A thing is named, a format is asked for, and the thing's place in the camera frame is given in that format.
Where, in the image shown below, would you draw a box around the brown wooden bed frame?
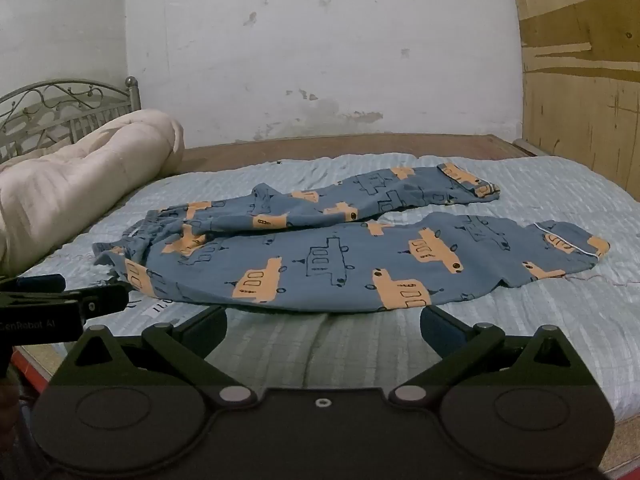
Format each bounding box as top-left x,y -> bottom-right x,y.
167,133 -> 543,177

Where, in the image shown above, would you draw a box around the light blue quilted blanket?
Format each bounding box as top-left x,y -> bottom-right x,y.
15,152 -> 640,422

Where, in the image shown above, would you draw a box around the blue pants with orange print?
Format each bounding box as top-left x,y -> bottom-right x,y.
92,162 -> 612,314

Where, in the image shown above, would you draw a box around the beige rolled comforter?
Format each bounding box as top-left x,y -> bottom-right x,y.
0,108 -> 186,279

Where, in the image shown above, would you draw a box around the plywood board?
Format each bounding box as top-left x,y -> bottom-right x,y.
507,0 -> 640,197

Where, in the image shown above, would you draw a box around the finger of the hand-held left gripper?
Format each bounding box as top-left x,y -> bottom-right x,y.
64,282 -> 132,322

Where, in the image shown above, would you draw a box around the grey metal bed headboard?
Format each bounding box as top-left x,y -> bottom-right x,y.
0,76 -> 144,164

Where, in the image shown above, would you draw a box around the red bed base edge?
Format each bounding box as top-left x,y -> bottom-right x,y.
10,345 -> 57,387

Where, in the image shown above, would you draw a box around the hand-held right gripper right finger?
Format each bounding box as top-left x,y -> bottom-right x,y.
387,304 -> 599,407

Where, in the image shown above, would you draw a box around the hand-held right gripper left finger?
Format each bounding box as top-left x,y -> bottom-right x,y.
50,304 -> 261,407

